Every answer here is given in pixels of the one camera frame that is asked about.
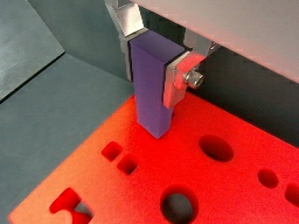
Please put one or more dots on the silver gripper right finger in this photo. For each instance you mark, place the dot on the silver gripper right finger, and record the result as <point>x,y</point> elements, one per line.
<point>181,74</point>

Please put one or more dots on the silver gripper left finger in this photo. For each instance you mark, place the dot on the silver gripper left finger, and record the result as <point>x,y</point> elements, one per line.
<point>127,19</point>

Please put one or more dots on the red shape sorting board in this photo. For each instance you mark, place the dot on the red shape sorting board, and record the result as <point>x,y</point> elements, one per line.
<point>236,172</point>

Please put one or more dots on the purple rectangular block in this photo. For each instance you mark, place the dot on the purple rectangular block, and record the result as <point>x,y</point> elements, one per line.
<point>152,51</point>

